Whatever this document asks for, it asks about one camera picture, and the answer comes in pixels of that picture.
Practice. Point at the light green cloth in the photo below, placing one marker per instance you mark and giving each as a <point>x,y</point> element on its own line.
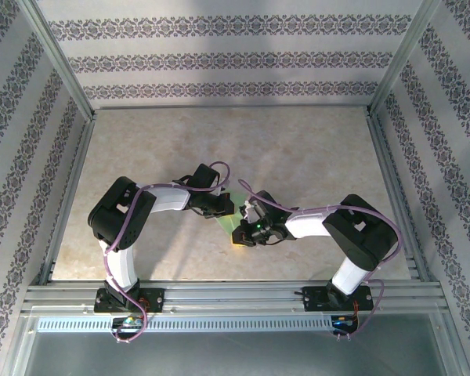
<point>226,225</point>

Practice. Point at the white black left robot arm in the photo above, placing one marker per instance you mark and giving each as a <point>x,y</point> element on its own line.
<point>168,200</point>

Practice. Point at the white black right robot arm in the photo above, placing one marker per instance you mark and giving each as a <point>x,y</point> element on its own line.
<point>309,223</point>

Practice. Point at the grey metal sheet panel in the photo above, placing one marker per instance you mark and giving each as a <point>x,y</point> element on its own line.
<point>235,356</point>

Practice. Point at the aluminium mounting rail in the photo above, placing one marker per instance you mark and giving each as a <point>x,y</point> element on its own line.
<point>231,294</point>

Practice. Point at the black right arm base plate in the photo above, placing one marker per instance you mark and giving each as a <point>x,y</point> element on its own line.
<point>315,298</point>

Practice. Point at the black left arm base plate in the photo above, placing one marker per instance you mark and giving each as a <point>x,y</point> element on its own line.
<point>154,299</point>

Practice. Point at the aluminium side rail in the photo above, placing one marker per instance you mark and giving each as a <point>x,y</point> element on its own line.
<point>401,203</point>
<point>64,203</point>

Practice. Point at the aluminium frame post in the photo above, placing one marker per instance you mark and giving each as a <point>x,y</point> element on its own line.
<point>405,58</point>
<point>58,62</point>

